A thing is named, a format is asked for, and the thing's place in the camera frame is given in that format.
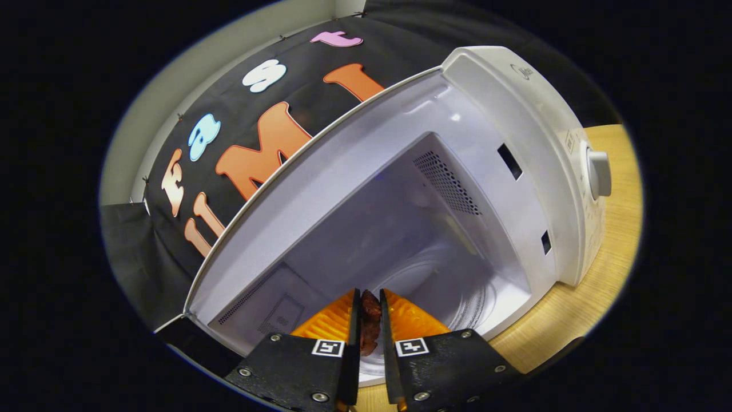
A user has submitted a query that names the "red meat strip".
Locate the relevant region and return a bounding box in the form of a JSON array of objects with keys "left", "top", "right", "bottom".
[{"left": 359, "top": 290, "right": 383, "bottom": 356}]

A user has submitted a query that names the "glass turntable plate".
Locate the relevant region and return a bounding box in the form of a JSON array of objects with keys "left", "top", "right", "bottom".
[{"left": 357, "top": 252, "right": 498, "bottom": 378}]

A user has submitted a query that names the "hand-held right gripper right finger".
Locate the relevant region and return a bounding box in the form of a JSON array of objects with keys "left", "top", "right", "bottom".
[{"left": 379, "top": 288, "right": 524, "bottom": 412}]

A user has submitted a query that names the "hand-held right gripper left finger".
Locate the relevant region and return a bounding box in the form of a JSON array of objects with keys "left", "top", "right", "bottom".
[{"left": 224, "top": 288, "right": 363, "bottom": 412}]

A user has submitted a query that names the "white microwave oven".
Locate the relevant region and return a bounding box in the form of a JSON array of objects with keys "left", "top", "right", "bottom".
[{"left": 183, "top": 46, "right": 612, "bottom": 390}]

